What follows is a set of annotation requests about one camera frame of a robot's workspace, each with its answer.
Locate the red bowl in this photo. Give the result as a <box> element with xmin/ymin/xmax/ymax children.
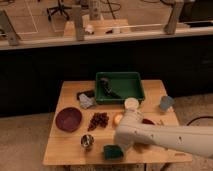
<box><xmin>142</xmin><ymin>119</ymin><xmax>155</xmax><ymax>125</ymax></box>

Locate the white cup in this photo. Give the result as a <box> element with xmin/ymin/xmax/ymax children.
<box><xmin>124</xmin><ymin>97</ymin><xmax>139</xmax><ymax>110</ymax></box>

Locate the yellow round fruit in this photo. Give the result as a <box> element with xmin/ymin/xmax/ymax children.
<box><xmin>113</xmin><ymin>114</ymin><xmax>123</xmax><ymax>126</ymax></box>

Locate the green plastic tray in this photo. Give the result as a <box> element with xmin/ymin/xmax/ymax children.
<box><xmin>95</xmin><ymin>72</ymin><xmax>145</xmax><ymax>105</ymax></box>

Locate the black flat object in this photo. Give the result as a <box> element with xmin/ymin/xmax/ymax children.
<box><xmin>76</xmin><ymin>90</ymin><xmax>95</xmax><ymax>100</ymax></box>

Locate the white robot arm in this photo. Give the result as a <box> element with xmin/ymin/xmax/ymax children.
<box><xmin>114</xmin><ymin>109</ymin><xmax>213</xmax><ymax>159</ymax></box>

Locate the light blue cup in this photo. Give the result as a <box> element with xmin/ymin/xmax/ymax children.
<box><xmin>159</xmin><ymin>96</ymin><xmax>174</xmax><ymax>111</ymax></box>

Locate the black office chair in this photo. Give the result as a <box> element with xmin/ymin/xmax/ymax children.
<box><xmin>46</xmin><ymin>0</ymin><xmax>71</xmax><ymax>21</ymax></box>

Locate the black cable on floor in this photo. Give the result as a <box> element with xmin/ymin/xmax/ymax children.
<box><xmin>185</xmin><ymin>115</ymin><xmax>213</xmax><ymax>127</ymax></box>

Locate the grey crumpled cloth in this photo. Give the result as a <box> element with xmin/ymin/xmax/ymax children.
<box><xmin>79</xmin><ymin>94</ymin><xmax>95</xmax><ymax>109</ymax></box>

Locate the wooden table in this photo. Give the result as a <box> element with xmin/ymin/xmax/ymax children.
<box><xmin>43</xmin><ymin>81</ymin><xmax>192</xmax><ymax>166</ymax></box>

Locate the bunch of dark grapes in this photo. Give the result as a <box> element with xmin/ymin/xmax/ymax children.
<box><xmin>88</xmin><ymin>113</ymin><xmax>109</xmax><ymax>131</ymax></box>

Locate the metal cup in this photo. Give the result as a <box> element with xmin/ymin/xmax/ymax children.
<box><xmin>81</xmin><ymin>134</ymin><xmax>94</xmax><ymax>150</ymax></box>

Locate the purple plate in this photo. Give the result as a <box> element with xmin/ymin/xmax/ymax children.
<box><xmin>55</xmin><ymin>107</ymin><xmax>82</xmax><ymax>132</ymax></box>

